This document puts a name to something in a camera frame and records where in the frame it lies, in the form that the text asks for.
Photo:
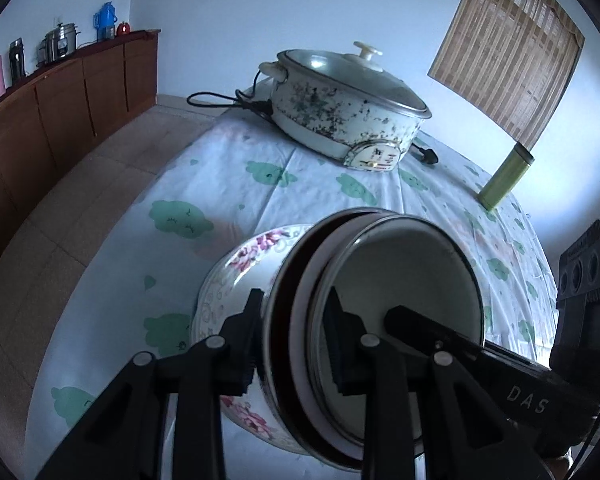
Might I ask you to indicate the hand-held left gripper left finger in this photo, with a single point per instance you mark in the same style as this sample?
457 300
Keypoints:
247 330

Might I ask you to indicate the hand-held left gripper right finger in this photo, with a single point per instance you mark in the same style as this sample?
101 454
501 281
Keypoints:
340 350

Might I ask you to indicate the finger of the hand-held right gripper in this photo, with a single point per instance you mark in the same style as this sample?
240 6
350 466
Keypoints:
410 322

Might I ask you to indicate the white enamel bowl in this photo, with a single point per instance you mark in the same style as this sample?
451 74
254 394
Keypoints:
405 270

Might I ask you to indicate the pink floral rim plate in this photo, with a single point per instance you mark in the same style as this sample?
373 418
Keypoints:
230 280

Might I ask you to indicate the stainless steel bowl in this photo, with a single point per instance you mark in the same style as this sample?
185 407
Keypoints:
280 280

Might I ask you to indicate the green cloud print tablecloth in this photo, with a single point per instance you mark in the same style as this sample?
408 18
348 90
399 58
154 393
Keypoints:
130 280

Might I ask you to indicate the green thermos bottle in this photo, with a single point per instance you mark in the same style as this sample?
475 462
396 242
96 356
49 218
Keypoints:
502 180

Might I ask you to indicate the speckled white electric pot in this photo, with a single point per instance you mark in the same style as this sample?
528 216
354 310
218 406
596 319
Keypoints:
320 117

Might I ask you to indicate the glass pot lid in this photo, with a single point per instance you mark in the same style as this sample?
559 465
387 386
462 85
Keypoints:
340 75

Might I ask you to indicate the bamboo window blind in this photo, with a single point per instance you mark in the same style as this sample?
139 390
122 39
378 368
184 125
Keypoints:
510 50

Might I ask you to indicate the brown wooden sideboard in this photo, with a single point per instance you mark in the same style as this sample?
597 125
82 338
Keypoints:
55 110

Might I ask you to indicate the small red ornament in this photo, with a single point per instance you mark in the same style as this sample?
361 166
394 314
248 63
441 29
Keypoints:
123 28

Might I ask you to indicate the blue thermos jug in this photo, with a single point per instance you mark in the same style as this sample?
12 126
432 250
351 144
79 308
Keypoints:
105 22

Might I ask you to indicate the steel rice cooker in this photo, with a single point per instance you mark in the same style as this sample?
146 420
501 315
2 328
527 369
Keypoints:
59 45

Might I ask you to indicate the black thermos flask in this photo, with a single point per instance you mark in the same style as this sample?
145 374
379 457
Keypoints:
16 62

